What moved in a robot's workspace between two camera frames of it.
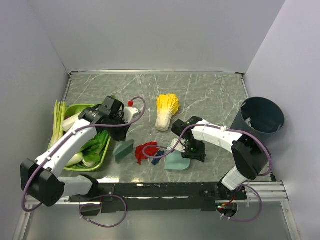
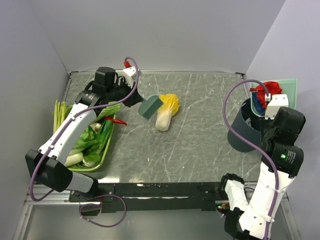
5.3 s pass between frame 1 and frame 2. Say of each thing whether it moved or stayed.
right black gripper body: moved
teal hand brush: moved
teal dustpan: moved
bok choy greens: stayed
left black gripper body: moved
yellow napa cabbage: stayed
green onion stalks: stayed
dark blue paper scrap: moved
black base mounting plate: stayed
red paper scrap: moved
